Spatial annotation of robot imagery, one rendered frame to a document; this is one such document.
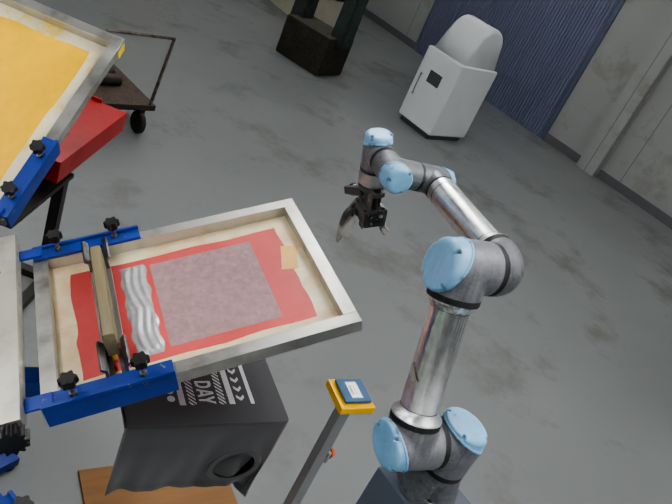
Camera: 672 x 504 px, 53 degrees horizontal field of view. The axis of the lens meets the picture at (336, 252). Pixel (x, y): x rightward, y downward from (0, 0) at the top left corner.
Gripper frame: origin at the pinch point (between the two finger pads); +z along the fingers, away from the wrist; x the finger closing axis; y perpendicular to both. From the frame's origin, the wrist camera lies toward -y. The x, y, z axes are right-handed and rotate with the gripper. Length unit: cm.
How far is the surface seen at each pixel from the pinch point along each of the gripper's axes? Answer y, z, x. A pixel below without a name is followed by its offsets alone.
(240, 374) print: 4, 45, -36
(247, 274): -2.2, 9.4, -32.8
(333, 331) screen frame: 29.5, 5.3, -18.8
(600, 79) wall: -543, 229, 622
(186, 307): 5, 11, -52
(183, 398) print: 13, 39, -55
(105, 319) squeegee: 13, 3, -73
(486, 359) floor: -102, 205, 162
